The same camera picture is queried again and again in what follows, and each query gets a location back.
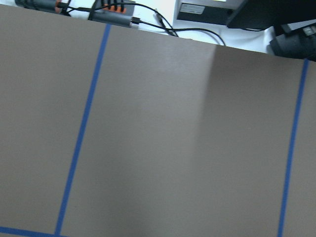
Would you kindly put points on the brown paper table mat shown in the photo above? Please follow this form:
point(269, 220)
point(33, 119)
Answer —
point(112, 132)

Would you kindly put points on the black device box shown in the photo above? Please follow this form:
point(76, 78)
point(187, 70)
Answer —
point(206, 11)

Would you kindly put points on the grey USB hub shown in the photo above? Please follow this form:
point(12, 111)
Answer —
point(115, 12)

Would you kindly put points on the black monitor base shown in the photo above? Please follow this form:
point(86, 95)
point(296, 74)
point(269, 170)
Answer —
point(294, 23)

